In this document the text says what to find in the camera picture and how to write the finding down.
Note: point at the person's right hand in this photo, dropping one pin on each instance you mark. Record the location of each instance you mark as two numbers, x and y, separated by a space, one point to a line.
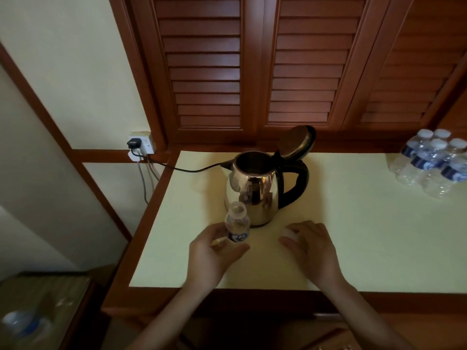
317 255

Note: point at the person's left hand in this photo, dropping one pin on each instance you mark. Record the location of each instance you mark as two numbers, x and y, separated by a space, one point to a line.
208 262

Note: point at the white bottle cap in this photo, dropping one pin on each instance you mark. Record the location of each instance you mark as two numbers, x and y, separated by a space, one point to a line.
289 234

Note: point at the stainless steel electric kettle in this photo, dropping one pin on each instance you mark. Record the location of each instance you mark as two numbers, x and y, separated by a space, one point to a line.
255 189

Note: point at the large blue label water bottle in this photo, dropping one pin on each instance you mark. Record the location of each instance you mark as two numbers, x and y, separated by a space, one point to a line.
23 324

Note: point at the person's right forearm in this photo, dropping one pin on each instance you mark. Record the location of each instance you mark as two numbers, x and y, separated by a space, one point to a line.
365 320

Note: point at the person's left forearm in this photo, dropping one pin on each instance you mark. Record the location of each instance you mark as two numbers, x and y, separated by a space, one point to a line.
171 320

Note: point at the wooden cabinet cream top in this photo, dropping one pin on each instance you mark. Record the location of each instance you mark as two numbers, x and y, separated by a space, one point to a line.
146 298

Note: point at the white plug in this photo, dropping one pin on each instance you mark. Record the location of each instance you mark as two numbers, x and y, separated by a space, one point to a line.
135 155

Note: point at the black plug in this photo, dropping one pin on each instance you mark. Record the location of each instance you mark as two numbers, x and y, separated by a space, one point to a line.
134 143

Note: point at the small clear plastic wrapper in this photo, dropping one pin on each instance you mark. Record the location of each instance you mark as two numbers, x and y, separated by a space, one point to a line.
64 303

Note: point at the wooden side table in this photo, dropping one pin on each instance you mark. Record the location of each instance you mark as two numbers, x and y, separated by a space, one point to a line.
29 291

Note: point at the wooden louvered shutter door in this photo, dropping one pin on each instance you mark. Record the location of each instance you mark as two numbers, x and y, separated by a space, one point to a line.
456 116
204 61
310 61
408 69

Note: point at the white wall socket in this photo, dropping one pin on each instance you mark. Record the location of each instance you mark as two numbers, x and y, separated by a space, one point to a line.
147 143

